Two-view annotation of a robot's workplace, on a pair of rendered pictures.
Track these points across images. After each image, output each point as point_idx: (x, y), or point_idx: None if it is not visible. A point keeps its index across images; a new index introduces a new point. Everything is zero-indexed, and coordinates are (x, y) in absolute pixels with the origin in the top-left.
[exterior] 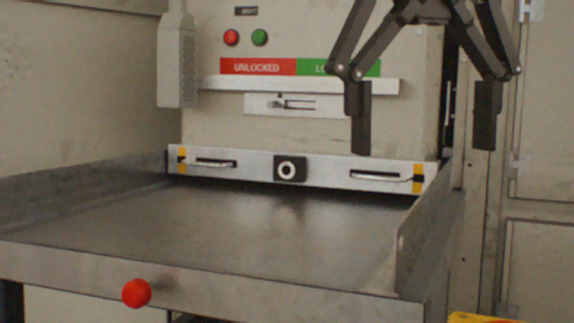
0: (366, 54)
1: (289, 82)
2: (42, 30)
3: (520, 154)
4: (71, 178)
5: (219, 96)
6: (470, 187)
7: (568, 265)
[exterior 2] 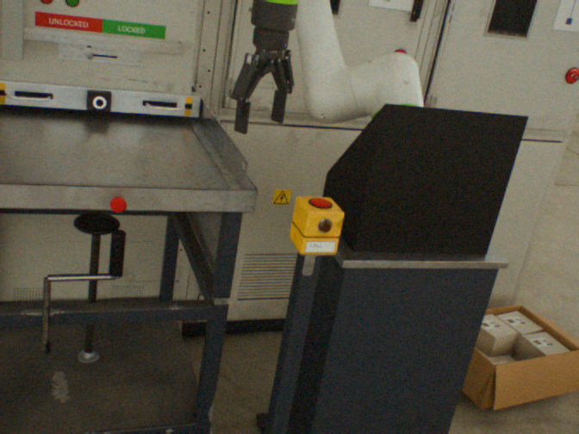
0: (249, 91)
1: (103, 40)
2: None
3: (233, 81)
4: None
5: (34, 42)
6: None
7: (255, 147)
